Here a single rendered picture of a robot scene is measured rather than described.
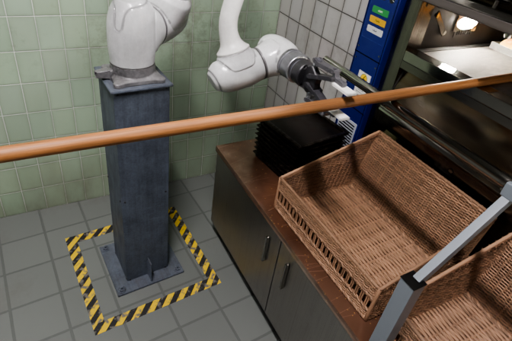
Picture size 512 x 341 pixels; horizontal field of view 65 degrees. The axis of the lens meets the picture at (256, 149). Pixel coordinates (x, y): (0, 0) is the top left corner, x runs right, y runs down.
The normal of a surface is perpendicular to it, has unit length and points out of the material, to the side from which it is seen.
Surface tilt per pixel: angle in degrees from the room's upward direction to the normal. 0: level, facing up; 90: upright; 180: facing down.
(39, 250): 0
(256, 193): 0
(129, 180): 90
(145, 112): 90
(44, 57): 90
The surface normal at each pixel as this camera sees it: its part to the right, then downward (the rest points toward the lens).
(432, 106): -0.78, -0.12
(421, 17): 0.47, 0.55
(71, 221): 0.13, -0.82
